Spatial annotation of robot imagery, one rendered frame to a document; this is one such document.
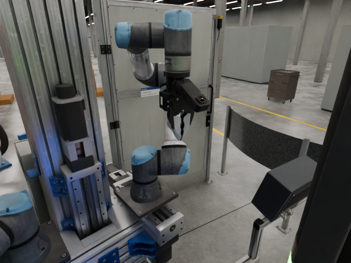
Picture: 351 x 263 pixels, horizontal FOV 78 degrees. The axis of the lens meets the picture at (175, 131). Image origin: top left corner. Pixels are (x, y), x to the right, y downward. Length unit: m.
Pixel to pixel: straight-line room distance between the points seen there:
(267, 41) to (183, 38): 9.34
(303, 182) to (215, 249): 1.42
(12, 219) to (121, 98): 1.37
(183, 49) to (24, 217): 0.68
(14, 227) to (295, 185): 0.92
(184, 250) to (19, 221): 1.60
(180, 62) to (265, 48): 9.32
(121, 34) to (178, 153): 0.52
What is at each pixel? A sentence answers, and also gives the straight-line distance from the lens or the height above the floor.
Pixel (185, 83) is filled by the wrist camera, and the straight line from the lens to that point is 0.62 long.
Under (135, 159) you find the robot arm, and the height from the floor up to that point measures 1.25.
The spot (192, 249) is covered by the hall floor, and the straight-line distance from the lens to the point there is 2.21.
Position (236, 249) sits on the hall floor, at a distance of 2.27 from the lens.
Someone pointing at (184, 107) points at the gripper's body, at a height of 1.53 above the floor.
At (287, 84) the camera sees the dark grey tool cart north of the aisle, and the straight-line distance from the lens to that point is 7.00.
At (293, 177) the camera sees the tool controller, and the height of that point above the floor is 1.24.
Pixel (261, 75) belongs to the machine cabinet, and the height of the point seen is 0.35.
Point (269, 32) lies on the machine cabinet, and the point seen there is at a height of 1.99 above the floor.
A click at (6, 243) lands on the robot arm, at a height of 1.19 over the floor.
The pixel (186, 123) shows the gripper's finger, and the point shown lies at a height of 1.48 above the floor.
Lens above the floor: 1.72
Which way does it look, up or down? 23 degrees down
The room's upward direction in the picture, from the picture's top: straight up
